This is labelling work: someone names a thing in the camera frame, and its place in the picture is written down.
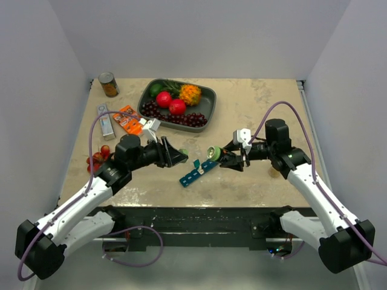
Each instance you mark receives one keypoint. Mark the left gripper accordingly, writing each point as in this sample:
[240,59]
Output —
[164,151]

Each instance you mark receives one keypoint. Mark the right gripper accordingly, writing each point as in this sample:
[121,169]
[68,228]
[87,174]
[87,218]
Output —
[237,166]

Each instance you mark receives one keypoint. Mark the green bottle lid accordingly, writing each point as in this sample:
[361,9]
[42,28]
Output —
[183,151]

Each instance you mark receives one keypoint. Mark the green lidded pill bottle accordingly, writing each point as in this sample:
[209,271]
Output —
[214,153]

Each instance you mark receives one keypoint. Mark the teal weekly pill organizer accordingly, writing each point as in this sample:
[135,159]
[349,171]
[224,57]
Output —
[199,170]

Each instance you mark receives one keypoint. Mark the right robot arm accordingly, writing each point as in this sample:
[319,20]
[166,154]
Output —
[340,238]

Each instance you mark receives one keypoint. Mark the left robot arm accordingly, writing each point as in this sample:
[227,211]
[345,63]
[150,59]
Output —
[40,245]

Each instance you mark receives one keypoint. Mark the red apple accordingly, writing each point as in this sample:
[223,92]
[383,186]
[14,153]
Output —
[163,99]
[177,107]

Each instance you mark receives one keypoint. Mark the dark red grape bunch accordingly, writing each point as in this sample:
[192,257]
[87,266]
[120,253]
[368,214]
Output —
[152,110]

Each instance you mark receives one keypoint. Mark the orange snack box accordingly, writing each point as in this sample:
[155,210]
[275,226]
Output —
[131,121]

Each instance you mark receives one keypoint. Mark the grey fruit tray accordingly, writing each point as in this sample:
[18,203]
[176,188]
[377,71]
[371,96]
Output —
[206,105]

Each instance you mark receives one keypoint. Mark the orange spiky fruit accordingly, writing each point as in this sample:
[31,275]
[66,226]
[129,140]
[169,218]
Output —
[190,94]

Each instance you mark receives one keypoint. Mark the green herb sprig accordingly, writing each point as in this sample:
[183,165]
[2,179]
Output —
[172,87]

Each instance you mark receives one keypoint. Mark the green lime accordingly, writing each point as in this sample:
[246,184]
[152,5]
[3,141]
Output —
[155,89]

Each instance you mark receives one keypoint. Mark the silver toothpaste box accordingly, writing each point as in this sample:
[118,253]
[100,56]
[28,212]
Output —
[105,122]

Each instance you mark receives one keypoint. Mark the red cherry tomato cluster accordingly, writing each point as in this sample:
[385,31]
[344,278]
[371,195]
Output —
[100,157]

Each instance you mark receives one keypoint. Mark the tin can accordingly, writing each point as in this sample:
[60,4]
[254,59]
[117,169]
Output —
[109,84]

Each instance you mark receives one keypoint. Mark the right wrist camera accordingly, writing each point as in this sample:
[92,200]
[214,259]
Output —
[242,137]

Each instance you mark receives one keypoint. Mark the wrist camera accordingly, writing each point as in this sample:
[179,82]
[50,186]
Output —
[242,137]
[149,128]

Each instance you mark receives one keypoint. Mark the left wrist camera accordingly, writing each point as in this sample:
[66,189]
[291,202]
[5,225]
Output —
[149,128]

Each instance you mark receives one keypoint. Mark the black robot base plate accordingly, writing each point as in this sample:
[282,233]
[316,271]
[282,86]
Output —
[139,228]

